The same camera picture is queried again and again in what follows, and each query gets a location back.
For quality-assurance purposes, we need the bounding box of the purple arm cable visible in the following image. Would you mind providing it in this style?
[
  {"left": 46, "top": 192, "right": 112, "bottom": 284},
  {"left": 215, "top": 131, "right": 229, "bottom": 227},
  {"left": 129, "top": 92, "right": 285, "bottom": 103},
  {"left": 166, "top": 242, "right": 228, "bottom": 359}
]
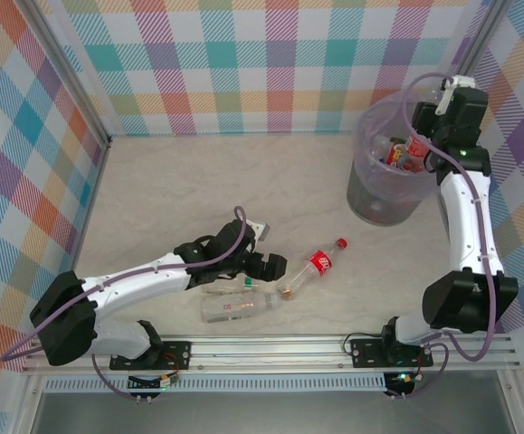
[
  {"left": 1, "top": 206, "right": 249, "bottom": 403},
  {"left": 390, "top": 71, "right": 505, "bottom": 401}
]

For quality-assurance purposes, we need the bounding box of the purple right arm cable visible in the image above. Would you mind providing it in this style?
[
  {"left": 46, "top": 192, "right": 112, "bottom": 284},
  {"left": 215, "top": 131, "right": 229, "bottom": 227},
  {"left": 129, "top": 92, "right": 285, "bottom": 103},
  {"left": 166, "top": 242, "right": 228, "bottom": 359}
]
[{"left": 390, "top": 71, "right": 505, "bottom": 401}]

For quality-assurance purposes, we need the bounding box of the Coca-Cola bottle red cap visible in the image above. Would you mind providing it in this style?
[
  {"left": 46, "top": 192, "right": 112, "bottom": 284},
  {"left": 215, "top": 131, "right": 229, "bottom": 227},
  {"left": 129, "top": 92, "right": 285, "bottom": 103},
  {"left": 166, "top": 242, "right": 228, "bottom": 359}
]
[
  {"left": 275, "top": 237, "right": 349, "bottom": 302},
  {"left": 405, "top": 134, "right": 431, "bottom": 157}
]

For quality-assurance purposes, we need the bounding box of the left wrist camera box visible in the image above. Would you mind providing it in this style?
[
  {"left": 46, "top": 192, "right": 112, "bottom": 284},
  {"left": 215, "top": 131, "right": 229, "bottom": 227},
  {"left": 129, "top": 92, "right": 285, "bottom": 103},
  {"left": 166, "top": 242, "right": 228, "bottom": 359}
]
[{"left": 248, "top": 220, "right": 272, "bottom": 241}]

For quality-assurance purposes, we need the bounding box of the white slotted cable duct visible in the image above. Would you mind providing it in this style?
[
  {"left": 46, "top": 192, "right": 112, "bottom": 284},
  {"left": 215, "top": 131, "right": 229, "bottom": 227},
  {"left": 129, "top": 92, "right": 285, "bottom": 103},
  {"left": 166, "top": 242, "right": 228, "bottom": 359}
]
[{"left": 46, "top": 373, "right": 387, "bottom": 393}]

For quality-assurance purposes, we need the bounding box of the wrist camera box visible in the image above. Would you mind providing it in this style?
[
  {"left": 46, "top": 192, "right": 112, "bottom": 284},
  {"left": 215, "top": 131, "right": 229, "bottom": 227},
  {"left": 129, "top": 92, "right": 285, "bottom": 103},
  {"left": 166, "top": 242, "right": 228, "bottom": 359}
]
[
  {"left": 248, "top": 220, "right": 272, "bottom": 241},
  {"left": 437, "top": 74, "right": 475, "bottom": 115}
]

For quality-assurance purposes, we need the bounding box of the small connector with wires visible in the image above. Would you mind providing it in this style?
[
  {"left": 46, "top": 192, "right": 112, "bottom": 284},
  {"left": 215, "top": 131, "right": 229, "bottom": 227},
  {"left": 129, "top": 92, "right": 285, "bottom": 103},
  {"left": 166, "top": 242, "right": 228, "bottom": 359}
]
[
  {"left": 386, "top": 369, "right": 425, "bottom": 399},
  {"left": 128, "top": 373, "right": 182, "bottom": 393}
]

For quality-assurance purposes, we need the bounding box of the aluminium frame post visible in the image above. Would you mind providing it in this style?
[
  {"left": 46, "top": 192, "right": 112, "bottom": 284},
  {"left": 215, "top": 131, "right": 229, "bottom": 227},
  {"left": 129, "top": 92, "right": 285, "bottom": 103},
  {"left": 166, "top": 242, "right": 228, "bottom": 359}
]
[
  {"left": 451, "top": 0, "right": 514, "bottom": 91},
  {"left": 24, "top": 0, "right": 114, "bottom": 148}
]

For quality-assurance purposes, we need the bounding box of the translucent purple trash bin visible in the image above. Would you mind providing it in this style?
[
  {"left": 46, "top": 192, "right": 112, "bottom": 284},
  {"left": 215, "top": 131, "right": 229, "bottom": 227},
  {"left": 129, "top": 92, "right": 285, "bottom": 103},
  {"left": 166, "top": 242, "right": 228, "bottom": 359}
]
[{"left": 346, "top": 101, "right": 439, "bottom": 226}]

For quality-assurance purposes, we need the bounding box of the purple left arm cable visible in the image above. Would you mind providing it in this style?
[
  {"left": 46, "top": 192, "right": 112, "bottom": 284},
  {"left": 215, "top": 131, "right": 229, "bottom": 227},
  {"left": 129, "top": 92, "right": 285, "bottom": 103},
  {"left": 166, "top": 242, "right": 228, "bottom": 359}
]
[{"left": 1, "top": 206, "right": 249, "bottom": 403}]

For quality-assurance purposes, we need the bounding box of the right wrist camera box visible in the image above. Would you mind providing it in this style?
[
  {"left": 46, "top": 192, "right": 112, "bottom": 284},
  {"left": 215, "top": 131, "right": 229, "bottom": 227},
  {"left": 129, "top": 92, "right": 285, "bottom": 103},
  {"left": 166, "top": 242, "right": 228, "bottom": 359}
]
[{"left": 437, "top": 74, "right": 475, "bottom": 115}]

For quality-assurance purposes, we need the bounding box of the clear bottle green white label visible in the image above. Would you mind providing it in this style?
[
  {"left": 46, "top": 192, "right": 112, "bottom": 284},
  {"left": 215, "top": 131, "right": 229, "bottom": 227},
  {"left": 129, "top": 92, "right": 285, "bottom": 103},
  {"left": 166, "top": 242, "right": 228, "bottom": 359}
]
[{"left": 201, "top": 276, "right": 265, "bottom": 297}]

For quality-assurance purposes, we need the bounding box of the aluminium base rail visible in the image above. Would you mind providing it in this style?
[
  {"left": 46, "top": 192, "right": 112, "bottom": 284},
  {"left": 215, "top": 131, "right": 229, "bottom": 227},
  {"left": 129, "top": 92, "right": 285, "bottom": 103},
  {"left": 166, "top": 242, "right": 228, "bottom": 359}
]
[{"left": 21, "top": 335, "right": 519, "bottom": 375}]

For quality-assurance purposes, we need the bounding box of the clear bottle small red print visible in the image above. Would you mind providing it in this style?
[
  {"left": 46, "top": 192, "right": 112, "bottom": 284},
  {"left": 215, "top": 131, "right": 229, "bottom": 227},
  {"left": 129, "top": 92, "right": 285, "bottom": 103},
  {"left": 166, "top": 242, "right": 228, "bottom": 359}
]
[{"left": 200, "top": 291, "right": 283, "bottom": 325}]

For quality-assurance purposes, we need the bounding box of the grey metal panel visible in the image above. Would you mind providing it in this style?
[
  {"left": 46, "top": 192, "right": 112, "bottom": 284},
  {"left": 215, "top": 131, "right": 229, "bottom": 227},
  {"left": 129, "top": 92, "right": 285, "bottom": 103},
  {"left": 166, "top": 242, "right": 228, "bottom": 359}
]
[{"left": 30, "top": 392, "right": 516, "bottom": 434}]

